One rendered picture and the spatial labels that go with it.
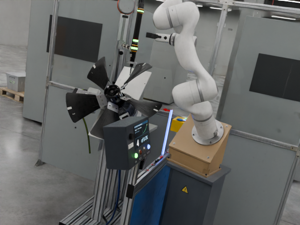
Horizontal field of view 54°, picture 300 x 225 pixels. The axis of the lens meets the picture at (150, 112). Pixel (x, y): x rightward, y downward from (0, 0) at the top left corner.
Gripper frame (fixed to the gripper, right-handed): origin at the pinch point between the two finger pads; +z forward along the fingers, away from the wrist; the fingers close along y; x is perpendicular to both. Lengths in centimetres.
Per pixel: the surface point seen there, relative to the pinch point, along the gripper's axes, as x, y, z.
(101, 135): -70, -24, 13
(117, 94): -43.6, -6.5, 14.4
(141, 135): -46, -68, -31
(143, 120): -40, -65, -29
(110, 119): -60, -13, 14
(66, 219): -156, -5, 45
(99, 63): -26, 11, 42
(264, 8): 37, 70, -65
